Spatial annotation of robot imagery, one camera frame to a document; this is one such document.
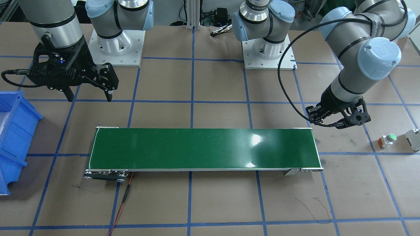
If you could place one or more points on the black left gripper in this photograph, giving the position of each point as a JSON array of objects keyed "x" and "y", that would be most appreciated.
[{"x": 330, "y": 100}]

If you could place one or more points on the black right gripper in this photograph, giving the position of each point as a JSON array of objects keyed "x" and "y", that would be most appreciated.
[{"x": 82, "y": 55}]

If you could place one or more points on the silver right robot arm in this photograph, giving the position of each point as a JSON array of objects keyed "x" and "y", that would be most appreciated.
[{"x": 60, "y": 20}]

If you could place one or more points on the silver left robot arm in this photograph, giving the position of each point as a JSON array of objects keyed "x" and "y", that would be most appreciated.
[{"x": 362, "y": 40}]

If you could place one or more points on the white circuit breaker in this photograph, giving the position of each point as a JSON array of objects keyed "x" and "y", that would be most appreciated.
[{"x": 413, "y": 137}]

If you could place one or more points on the green conveyor belt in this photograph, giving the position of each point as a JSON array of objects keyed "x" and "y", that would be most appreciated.
[{"x": 117, "y": 152}]

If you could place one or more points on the blue plastic bin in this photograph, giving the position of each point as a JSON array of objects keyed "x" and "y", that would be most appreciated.
[{"x": 19, "y": 120}]

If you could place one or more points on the silver metal bar tool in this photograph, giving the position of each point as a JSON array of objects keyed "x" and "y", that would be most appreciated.
[{"x": 221, "y": 30}]

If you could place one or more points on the black power adapter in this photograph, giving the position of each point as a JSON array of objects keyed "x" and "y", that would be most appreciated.
[{"x": 221, "y": 16}]

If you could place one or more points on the green push button switch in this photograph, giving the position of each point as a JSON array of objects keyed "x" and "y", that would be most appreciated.
[{"x": 386, "y": 141}]

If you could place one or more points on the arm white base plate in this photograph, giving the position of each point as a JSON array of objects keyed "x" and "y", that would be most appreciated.
[
  {"x": 124, "y": 50},
  {"x": 272, "y": 64}
]

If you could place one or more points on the aluminium frame post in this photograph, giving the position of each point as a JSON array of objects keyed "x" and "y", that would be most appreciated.
[{"x": 193, "y": 11}]

